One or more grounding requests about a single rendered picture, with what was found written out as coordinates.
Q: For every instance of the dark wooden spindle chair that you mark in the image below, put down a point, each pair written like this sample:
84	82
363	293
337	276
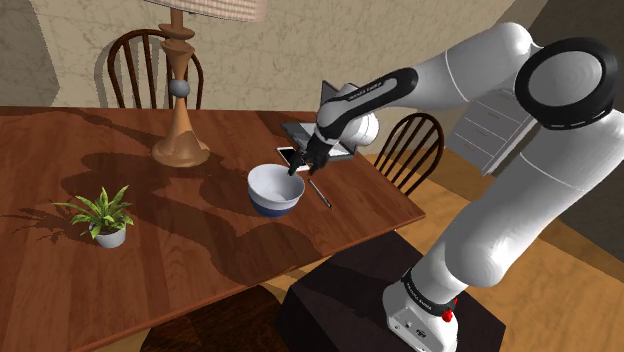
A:
141	73
414	146

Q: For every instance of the dark robot stand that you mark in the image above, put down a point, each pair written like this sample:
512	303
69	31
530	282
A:
341	297

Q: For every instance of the grey laptop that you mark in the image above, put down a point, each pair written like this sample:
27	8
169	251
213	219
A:
300	131

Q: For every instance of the wooden table lamp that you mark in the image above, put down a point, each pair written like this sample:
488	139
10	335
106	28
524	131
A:
179	141

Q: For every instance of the white chest of drawers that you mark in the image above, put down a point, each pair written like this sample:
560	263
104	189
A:
487	131

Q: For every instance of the green plant in white pot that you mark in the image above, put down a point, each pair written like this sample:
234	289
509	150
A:
103	214

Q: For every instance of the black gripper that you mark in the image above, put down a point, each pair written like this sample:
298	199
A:
319	148

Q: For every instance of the grey pen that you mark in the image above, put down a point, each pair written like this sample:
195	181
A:
320	194

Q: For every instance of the white phone with black screen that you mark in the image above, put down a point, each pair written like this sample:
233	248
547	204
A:
286	155

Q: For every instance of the white bowl with blue base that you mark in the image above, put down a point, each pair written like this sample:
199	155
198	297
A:
274	192

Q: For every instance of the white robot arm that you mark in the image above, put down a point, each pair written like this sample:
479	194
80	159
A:
507	214

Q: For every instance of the brown wooden table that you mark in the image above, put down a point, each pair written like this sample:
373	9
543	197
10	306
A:
185	229

